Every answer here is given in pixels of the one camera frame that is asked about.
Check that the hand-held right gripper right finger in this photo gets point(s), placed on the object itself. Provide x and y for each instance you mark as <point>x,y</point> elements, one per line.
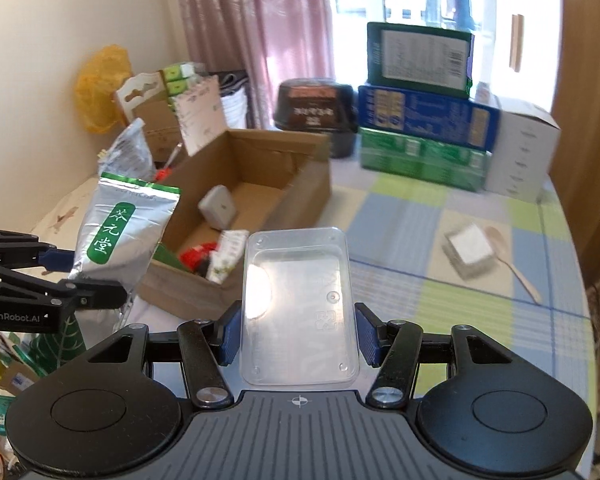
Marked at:
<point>367,332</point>

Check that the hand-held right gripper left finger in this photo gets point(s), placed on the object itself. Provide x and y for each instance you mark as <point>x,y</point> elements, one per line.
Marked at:
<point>230,332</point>

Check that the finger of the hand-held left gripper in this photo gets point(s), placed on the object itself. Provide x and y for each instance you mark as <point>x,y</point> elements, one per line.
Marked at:
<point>55,259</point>
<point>100,295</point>

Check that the silver foil tea bag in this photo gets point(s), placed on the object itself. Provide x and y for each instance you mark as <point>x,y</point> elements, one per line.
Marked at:
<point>120,225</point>

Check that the clear plastic tray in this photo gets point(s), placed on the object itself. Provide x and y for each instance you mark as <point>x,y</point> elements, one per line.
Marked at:
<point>297,305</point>

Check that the white ointment box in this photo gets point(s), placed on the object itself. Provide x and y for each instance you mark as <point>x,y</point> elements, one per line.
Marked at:
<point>225,255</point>

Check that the red snack packet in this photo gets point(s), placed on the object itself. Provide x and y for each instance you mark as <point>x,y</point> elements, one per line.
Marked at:
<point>197,257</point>

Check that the white charger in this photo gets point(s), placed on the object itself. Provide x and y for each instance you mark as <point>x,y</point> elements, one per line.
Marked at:
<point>217,207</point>

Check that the small clear plastic box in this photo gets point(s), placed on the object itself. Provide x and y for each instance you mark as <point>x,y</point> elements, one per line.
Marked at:
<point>467,252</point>

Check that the crumpled silver foil bag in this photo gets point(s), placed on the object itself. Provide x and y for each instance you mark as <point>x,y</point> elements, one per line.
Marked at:
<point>127,152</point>

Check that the wooden spoon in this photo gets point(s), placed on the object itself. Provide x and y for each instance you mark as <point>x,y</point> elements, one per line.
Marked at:
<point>502,245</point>

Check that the yellow plastic bag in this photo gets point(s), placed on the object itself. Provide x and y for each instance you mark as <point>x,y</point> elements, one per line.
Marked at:
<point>100,90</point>

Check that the cardboard box with cutout flap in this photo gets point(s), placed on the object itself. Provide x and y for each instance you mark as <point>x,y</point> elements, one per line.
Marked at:
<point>147,110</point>

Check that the white paper card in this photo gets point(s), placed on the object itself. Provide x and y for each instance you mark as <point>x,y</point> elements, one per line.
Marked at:
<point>200,115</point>

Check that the small green boxes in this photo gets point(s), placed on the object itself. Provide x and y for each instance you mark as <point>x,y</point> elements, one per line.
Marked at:
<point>180,77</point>

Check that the black box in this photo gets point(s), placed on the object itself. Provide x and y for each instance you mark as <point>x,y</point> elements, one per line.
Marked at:
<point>315,115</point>

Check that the blue carton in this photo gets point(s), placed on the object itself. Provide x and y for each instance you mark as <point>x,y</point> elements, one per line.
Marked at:
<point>425,115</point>

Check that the striped bag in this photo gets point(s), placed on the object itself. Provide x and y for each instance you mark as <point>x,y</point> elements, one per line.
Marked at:
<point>235,102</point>

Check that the white carton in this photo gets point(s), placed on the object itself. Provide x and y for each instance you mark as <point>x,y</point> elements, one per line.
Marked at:
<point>522,150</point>

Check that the dark green carton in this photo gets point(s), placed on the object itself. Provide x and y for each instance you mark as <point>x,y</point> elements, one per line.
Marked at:
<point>420,57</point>

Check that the pink curtain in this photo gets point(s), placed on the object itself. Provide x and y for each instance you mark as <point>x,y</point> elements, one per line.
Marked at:
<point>250,20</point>

